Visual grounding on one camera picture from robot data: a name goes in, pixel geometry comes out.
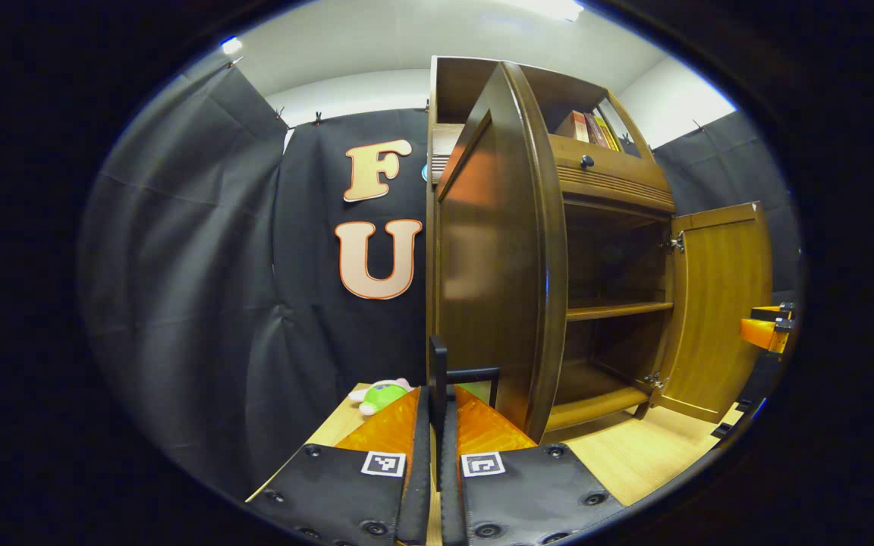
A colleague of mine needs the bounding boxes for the wooden drawer with black knob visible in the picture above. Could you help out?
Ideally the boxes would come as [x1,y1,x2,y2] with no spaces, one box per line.
[429,125,677,213]

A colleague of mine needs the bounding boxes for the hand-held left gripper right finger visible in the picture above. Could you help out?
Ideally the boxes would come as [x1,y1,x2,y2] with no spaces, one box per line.
[439,383,627,546]

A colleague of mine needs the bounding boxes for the yellow book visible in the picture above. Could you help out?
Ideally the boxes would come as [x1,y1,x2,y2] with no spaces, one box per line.
[596,112,621,152]

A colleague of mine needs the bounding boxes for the green and white plush toy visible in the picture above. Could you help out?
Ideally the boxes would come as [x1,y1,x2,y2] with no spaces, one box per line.
[347,378,415,416]

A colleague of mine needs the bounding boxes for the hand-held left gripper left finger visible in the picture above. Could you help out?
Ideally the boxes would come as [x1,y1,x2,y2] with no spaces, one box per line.
[246,385,432,546]

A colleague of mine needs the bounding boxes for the wooden double-door shoe cabinet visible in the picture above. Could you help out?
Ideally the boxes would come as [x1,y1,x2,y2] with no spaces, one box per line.
[426,55,677,433]

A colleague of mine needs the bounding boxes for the ceiling light panel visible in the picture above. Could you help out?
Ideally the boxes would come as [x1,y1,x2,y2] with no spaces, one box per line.
[513,0,586,22]

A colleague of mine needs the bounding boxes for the wooden cabinet door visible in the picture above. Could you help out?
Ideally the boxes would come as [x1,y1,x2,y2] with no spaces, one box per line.
[428,61,568,444]
[653,201,774,424]

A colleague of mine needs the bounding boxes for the beige and orange book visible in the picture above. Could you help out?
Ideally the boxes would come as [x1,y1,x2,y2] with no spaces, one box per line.
[555,110,591,143]

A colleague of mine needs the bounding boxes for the black backdrop cloth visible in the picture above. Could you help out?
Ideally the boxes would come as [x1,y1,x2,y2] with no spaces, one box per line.
[79,57,802,501]

